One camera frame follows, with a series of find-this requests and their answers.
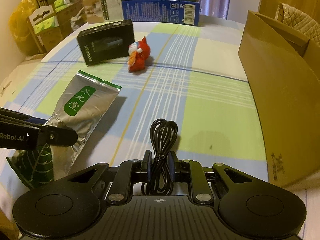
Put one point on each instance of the beige quilted bag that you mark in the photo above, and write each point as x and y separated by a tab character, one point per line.
298	20

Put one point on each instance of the blue milk carton box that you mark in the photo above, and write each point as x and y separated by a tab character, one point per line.
164	11

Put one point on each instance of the yellow plastic bag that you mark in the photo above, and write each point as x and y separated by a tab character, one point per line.
19	28

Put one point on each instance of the cardboard box with tissues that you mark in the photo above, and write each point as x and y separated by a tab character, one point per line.
49	25

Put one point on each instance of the checkered bed sheet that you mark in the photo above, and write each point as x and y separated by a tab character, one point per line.
196	79

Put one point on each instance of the red Doraemon figurine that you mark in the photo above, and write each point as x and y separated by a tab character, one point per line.
139	52

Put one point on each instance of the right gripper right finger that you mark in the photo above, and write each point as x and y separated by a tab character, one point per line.
174	165

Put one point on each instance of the black product box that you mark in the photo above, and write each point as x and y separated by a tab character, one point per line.
106	42

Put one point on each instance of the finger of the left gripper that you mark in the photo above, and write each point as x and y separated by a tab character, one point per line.
60	136

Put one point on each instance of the white small carton box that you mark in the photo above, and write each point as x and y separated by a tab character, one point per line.
99	11

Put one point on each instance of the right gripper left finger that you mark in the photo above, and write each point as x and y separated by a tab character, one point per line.
146	165

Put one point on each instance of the brown cardboard box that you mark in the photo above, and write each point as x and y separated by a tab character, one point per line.
282	67

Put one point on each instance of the silver foil tea pouch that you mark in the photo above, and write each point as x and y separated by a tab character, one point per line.
82	105

